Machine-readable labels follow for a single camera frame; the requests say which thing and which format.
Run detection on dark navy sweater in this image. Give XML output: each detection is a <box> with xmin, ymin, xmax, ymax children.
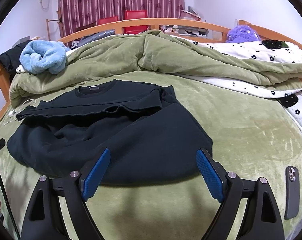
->
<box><xmin>7</xmin><ymin>80</ymin><xmax>213</xmax><ymax>185</ymax></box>

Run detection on grey cased smartphone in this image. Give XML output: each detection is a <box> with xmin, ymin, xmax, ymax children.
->
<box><xmin>284</xmin><ymin>166</ymin><xmax>300</xmax><ymax>220</ymax></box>

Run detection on light blue fleece garment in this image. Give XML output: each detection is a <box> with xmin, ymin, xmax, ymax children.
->
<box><xmin>19</xmin><ymin>40</ymin><xmax>71</xmax><ymax>75</ymax></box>

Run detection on white black flower quilt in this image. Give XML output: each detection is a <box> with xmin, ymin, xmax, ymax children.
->
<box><xmin>181</xmin><ymin>41</ymin><xmax>302</xmax><ymax>133</ymax></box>

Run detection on red chair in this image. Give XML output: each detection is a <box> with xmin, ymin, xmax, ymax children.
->
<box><xmin>123</xmin><ymin>10</ymin><xmax>149</xmax><ymax>35</ymax></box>
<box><xmin>97</xmin><ymin>16</ymin><xmax>118</xmax><ymax>25</ymax></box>

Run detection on green fleece duvet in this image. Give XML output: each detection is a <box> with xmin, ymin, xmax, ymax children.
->
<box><xmin>9</xmin><ymin>30</ymin><xmax>302</xmax><ymax>107</ymax></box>

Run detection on purple plush toy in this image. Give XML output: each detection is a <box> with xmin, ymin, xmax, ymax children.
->
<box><xmin>226</xmin><ymin>25</ymin><xmax>260</xmax><ymax>43</ymax></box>

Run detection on cluttered desk items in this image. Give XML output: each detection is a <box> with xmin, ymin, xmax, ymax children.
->
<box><xmin>159</xmin><ymin>6</ymin><xmax>230</xmax><ymax>41</ymax></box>

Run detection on white charger with cable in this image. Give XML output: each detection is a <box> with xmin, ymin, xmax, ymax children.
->
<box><xmin>3</xmin><ymin>99</ymin><xmax>37</xmax><ymax>126</ymax></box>

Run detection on wooden bed frame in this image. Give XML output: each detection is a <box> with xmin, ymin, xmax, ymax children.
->
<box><xmin>0</xmin><ymin>18</ymin><xmax>302</xmax><ymax>119</ymax></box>

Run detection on black jacket on frame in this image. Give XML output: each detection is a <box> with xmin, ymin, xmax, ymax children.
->
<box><xmin>0</xmin><ymin>40</ymin><xmax>31</xmax><ymax>82</ymax></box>

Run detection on wooden rack by wall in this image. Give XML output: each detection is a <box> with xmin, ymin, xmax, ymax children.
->
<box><xmin>46</xmin><ymin>7</ymin><xmax>64</xmax><ymax>41</ymax></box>

